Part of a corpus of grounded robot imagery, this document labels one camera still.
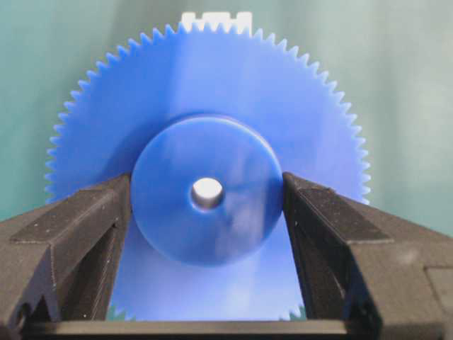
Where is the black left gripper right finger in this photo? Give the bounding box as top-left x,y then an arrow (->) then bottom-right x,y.
283,173 -> 452,336

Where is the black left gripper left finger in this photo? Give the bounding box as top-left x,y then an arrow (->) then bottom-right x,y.
1,175 -> 131,329

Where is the large blue plastic gear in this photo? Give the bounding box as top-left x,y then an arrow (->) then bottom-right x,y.
46,25 -> 369,320

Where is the long aluminium extrusion rail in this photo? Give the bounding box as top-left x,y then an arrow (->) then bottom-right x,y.
180,11 -> 253,34

